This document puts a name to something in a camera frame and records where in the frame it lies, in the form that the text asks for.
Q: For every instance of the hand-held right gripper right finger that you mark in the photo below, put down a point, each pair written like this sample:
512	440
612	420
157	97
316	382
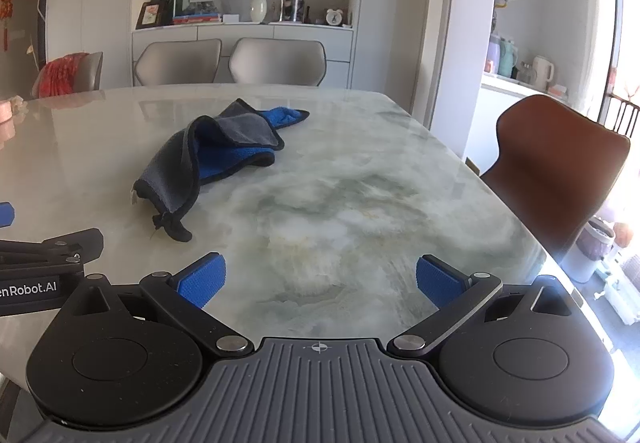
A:
440	280

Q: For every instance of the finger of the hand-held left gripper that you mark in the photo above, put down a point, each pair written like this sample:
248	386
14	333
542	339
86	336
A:
75	243
5	215

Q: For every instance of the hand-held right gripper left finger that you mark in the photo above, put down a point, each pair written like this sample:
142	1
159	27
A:
202	280

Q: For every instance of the grey and blue towel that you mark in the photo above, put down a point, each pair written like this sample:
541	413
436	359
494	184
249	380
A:
170	173

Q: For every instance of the cardboard box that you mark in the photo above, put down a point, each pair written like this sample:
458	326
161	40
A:
472	167

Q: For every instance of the grey trash bin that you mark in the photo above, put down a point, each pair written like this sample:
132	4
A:
587	253

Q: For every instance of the red patterned cloth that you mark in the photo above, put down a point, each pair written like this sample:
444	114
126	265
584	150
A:
62	75

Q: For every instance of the brown leather chair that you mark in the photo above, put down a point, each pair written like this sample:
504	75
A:
555	168

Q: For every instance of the grey dining chair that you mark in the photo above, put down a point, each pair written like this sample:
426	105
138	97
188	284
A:
95	70

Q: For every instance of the white branch decoration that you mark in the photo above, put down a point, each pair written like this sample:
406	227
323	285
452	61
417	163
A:
40	18

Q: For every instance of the beige dining chair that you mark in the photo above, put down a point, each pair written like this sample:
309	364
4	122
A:
175	63
277	60

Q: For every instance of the white electric kettle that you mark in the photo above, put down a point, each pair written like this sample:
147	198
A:
541	73

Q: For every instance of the green thermos jug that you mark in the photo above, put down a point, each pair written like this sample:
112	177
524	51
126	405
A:
507	59

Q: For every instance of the purple thermos jug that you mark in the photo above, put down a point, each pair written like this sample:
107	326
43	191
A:
492	53

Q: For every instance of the dark balcony railing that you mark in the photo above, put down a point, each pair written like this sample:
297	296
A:
620	115

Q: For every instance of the white sideboard cabinet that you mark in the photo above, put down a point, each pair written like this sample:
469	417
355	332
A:
340	48

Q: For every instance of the stack of books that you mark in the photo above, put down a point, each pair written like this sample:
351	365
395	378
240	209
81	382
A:
197	19

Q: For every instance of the green box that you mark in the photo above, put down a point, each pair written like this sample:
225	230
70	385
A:
169	3

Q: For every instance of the small white card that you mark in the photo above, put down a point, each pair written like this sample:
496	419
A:
230	18

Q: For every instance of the white vase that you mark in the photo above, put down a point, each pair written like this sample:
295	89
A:
258	5

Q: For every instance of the white alarm clock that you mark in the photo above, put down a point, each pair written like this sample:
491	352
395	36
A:
334	18

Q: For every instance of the clear glass jar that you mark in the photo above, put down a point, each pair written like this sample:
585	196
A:
291	7

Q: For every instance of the dark picture frame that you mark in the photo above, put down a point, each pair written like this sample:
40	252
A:
147	15

